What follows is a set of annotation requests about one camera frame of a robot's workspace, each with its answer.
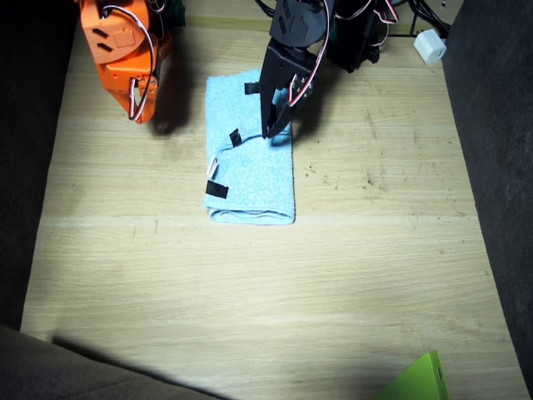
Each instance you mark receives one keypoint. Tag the light blue towel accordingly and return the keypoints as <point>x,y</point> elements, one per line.
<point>254,183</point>

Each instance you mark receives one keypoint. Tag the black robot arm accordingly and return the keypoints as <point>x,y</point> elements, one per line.
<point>358,37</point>

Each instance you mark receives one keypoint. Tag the green table clamp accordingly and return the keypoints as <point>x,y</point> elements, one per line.
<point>175,14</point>

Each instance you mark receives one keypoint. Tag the grey foam panel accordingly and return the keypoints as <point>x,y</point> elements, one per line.
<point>499,166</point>
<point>25,166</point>

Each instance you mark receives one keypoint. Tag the white power adapter cube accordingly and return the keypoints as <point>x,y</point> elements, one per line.
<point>431,46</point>

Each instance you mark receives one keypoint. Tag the green plastic wedge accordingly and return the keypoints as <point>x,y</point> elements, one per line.
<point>420,379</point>

